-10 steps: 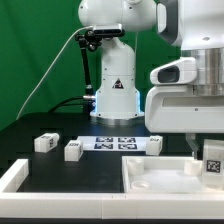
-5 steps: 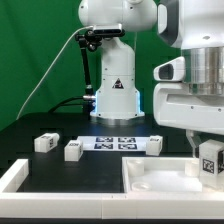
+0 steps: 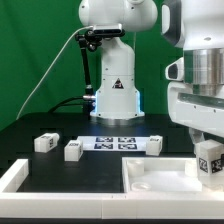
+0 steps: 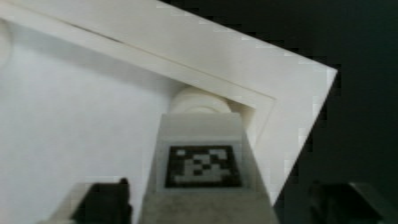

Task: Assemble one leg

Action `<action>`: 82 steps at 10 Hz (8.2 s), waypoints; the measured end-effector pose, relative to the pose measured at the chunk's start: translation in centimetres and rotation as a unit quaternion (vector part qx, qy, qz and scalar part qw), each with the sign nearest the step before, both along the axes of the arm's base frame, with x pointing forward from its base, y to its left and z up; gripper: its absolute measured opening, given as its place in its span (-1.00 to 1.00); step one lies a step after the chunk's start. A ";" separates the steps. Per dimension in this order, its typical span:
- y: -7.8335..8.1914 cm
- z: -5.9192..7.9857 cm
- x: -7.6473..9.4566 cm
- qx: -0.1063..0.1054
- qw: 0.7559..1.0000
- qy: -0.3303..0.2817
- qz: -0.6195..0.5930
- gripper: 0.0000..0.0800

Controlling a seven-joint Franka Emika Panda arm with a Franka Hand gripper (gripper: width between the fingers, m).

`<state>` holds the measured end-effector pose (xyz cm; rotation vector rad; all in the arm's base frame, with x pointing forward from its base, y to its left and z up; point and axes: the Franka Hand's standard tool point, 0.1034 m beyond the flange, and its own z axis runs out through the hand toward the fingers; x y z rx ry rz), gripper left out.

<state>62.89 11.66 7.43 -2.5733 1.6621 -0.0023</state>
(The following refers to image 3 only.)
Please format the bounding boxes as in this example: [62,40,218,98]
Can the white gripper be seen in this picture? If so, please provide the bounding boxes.
[165,57,224,153]

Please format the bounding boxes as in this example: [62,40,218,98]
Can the white square tabletop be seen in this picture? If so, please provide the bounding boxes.
[121,156,224,194]

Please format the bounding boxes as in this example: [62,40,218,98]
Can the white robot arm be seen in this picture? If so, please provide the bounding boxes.
[79,0,224,143]

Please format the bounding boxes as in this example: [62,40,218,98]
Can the AprilTag marker sheet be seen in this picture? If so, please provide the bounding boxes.
[78,136,148,151]

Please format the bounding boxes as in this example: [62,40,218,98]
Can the white U-shaped obstacle fence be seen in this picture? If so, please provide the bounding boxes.
[0,159,224,219]

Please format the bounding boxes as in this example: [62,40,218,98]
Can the grey camera on mount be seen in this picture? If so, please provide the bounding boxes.
[93,24,122,35]

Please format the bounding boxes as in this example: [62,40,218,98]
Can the black cables at base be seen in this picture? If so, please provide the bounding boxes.
[48,96,86,114]

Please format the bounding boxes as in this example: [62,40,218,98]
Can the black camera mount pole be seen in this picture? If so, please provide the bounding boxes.
[75,29,125,113]

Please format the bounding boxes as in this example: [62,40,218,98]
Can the white camera cable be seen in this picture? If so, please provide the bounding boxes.
[15,25,94,121]

